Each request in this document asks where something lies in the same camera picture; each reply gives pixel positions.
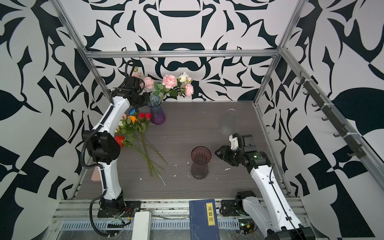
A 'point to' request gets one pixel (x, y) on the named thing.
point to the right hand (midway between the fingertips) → (218, 151)
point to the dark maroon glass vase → (200, 157)
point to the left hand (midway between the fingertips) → (145, 98)
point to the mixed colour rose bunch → (132, 133)
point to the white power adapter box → (141, 228)
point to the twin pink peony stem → (148, 82)
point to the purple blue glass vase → (157, 114)
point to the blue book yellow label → (203, 222)
